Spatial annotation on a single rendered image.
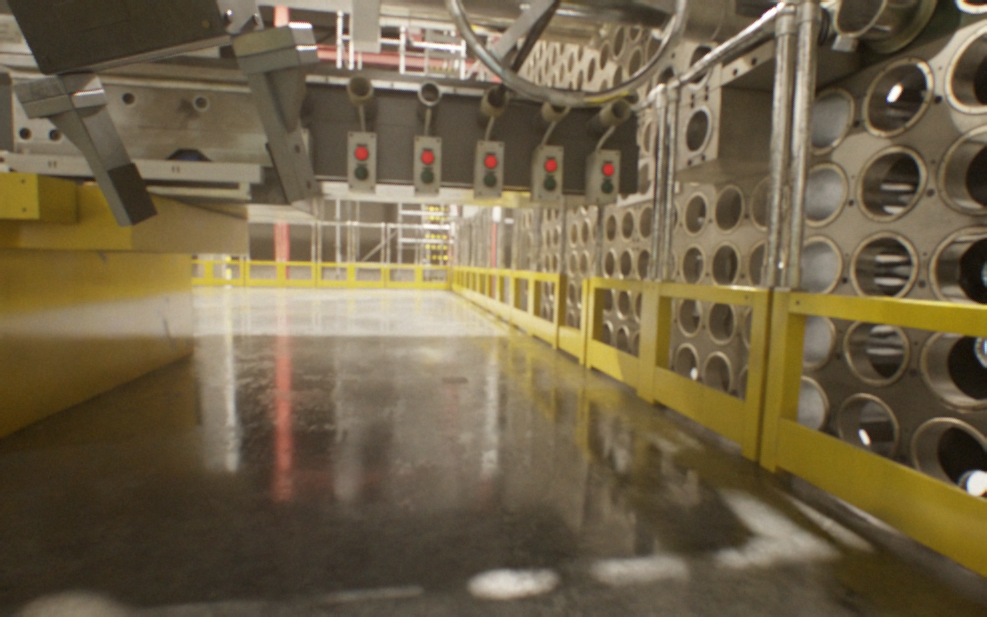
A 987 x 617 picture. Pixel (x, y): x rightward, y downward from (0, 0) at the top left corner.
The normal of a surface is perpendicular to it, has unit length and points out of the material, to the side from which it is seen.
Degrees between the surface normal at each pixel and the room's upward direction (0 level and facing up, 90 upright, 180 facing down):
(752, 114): 90
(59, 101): 113
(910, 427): 90
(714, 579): 0
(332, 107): 90
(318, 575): 0
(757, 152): 90
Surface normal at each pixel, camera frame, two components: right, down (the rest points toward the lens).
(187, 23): -0.09, 0.47
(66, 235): 0.18, 0.09
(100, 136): 0.99, -0.09
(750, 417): -0.98, -0.01
